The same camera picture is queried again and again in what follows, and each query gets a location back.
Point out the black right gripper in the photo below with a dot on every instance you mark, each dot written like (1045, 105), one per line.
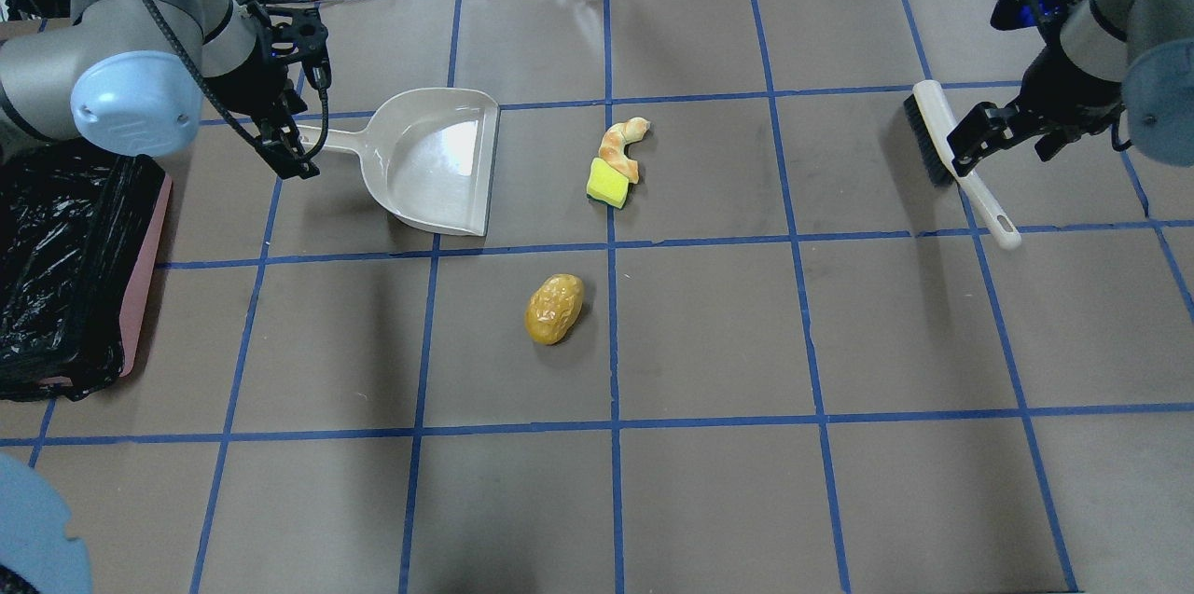
(1059, 89)

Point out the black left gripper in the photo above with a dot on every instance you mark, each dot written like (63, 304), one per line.
(245, 87)

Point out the white hand brush black bristles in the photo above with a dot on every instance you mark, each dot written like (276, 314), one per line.
(931, 120)

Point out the beige plastic dustpan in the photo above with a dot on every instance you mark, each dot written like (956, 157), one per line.
(427, 157)

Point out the yellow green sponge piece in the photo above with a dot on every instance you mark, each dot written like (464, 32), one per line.
(606, 185)

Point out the toy croissant bread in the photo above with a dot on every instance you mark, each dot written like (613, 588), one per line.
(615, 142)

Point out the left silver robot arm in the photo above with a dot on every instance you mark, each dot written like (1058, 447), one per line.
(132, 77)

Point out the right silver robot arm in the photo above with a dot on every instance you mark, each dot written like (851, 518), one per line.
(1117, 66)

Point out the pink bin with black bag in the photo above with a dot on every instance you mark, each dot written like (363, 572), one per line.
(80, 235)

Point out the toy yellow potato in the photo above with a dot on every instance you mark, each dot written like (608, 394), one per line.
(554, 308)

